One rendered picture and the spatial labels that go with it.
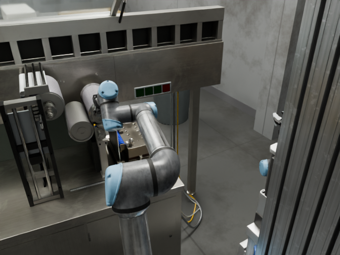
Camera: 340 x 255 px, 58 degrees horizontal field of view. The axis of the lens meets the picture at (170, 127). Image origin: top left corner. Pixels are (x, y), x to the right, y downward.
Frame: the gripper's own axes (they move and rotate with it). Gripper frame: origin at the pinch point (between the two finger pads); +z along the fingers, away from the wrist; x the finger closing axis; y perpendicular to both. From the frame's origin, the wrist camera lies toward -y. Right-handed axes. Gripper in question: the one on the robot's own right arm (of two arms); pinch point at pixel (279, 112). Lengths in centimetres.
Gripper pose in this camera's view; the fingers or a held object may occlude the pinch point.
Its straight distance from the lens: 169.6
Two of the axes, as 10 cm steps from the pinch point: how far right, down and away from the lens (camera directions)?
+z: -0.9, -5.0, 8.6
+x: 9.9, -1.7, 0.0
